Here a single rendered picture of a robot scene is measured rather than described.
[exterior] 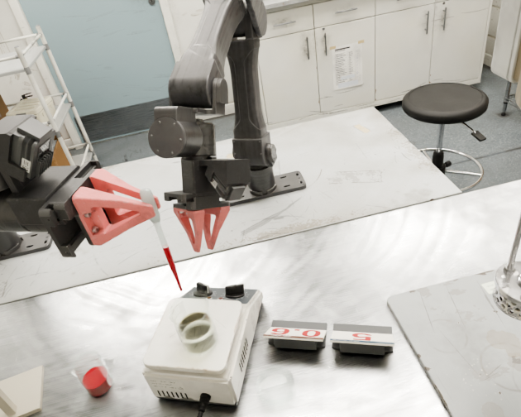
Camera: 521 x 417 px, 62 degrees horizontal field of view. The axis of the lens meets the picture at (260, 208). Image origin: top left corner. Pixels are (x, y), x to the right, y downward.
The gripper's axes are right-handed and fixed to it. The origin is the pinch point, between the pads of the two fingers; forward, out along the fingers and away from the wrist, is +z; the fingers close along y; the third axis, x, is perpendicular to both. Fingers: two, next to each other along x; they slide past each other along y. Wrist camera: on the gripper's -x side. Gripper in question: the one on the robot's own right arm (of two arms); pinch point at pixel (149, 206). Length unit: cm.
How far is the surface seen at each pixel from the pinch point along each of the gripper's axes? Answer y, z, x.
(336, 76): 263, -1, 86
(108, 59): 256, -165, 57
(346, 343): 5.8, 19.2, 29.8
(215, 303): 6.8, 0.1, 23.4
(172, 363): -3.8, -2.9, 23.5
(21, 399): -7.4, -29.1, 31.2
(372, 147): 67, 23, 32
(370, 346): 5.9, 22.7, 30.0
